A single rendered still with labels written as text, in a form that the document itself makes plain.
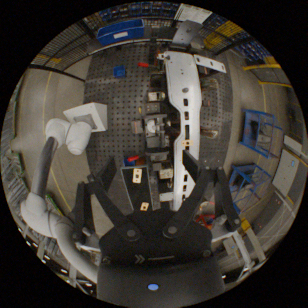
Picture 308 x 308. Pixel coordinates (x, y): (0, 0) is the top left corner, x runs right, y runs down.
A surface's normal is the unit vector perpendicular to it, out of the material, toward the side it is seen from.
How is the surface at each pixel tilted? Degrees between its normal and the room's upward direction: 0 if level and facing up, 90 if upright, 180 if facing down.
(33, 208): 81
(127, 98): 0
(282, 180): 90
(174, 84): 0
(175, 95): 0
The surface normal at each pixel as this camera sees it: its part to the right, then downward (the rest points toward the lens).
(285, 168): -1.00, 0.00
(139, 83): 0.07, 0.36
